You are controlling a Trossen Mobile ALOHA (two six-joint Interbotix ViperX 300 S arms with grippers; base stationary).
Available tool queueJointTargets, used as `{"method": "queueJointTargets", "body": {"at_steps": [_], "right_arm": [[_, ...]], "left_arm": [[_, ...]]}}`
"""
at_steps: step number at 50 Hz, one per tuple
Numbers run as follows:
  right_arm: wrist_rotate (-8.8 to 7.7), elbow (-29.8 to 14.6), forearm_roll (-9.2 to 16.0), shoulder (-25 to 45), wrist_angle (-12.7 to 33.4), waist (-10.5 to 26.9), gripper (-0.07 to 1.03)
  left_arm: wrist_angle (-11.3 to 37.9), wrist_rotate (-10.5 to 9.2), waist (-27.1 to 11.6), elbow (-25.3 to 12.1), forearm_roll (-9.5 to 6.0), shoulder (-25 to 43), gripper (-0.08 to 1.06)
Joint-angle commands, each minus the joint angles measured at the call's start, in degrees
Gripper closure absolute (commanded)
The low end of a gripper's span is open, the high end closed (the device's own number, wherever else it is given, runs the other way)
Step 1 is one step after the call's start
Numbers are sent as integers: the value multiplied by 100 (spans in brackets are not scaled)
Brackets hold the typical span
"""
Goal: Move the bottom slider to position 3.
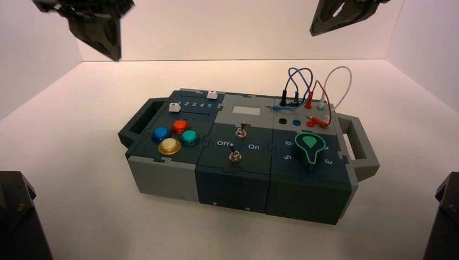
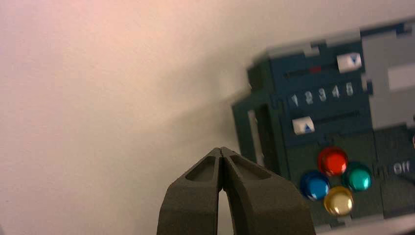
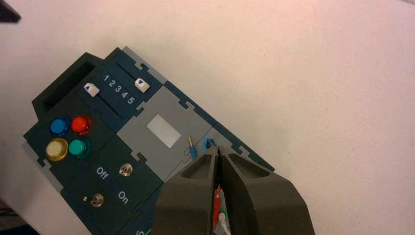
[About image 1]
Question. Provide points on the red banana socket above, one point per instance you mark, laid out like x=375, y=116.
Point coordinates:
x=310, y=124

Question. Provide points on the black banana socket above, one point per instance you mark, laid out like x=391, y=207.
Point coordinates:
x=282, y=121

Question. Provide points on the blue banana socket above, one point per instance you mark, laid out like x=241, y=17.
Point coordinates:
x=296, y=122

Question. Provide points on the metal toggle switch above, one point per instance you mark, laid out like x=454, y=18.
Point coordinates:
x=241, y=131
x=234, y=155

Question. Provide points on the white slider knob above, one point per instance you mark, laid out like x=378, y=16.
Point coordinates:
x=174, y=107
x=212, y=94

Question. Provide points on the blue push button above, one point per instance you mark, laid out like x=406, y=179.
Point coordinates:
x=161, y=134

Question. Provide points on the dark rotary knob green teardrop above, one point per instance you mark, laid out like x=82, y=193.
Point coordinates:
x=309, y=152

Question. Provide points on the orange red push button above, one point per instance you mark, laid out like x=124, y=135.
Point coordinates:
x=180, y=126

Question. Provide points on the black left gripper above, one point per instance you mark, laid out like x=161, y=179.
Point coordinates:
x=53, y=4

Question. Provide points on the green banana socket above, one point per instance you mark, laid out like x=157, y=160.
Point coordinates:
x=320, y=106

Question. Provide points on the dark green grey control box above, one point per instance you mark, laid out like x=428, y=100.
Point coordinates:
x=233, y=186

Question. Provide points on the pale rectangular display screen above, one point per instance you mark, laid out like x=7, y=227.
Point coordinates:
x=246, y=110

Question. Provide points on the yellow push button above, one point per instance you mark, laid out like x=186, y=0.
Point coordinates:
x=169, y=146

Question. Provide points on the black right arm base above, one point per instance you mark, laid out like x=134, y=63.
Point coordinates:
x=444, y=222

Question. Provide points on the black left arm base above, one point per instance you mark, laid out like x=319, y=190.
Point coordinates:
x=18, y=222

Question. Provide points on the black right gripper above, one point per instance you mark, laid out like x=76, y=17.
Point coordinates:
x=382, y=1

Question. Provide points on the teal push button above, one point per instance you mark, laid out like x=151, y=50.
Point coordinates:
x=189, y=137

